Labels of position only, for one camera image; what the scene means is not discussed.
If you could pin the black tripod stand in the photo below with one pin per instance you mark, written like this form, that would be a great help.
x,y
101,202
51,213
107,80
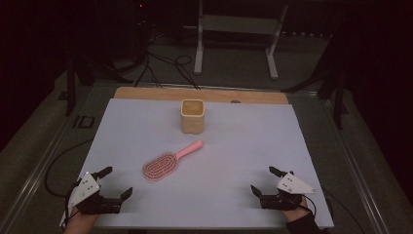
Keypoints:
x,y
337,97
70,91

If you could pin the person's right hand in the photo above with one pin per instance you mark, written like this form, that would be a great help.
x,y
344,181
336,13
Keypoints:
x,y
296,214

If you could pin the white metal stand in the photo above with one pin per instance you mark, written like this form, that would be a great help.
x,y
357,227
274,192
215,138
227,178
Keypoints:
x,y
198,48

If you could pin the pink hairbrush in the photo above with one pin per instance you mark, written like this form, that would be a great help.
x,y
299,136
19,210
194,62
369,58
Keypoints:
x,y
162,165

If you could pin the person's left hand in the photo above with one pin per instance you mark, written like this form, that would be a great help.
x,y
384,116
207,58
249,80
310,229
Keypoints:
x,y
79,224

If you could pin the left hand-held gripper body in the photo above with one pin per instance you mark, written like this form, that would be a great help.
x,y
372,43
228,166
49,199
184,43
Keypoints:
x,y
85,190

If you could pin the beige dimpled cup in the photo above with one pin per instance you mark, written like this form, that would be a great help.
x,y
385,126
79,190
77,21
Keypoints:
x,y
192,122

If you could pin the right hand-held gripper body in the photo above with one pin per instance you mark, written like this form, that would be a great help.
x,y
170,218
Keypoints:
x,y
292,186

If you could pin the white table mat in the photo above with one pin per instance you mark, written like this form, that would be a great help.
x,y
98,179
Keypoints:
x,y
233,156

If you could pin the black square floor plate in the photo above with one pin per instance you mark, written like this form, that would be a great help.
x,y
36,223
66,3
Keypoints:
x,y
83,122

